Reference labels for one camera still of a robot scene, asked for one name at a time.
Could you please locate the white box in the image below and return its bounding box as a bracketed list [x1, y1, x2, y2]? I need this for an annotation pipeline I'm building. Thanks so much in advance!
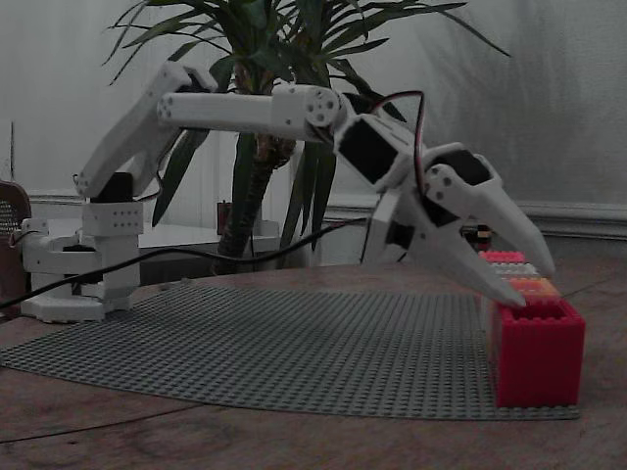
[489, 262, 540, 279]

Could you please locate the grey Lego baseplate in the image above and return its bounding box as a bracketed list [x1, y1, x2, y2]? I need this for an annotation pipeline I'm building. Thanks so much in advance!
[0, 281, 582, 421]

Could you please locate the dark red rectangular container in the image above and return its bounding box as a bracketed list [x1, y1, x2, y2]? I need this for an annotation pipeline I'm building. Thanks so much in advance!
[215, 200, 235, 237]

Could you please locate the green potted palm plant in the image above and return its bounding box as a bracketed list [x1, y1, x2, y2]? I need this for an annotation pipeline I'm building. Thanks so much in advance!
[101, 0, 511, 271]

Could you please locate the white low table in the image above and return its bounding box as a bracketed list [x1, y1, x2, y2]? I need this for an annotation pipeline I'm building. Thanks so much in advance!
[28, 216, 278, 252]

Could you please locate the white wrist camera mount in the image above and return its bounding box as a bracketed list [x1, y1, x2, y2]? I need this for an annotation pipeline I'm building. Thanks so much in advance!
[364, 188, 423, 266]

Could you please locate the red and black servo wire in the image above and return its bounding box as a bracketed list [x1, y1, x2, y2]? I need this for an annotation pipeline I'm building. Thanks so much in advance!
[379, 89, 430, 191]

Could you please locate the black cable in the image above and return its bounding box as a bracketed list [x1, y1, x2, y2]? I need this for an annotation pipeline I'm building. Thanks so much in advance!
[0, 217, 379, 310]

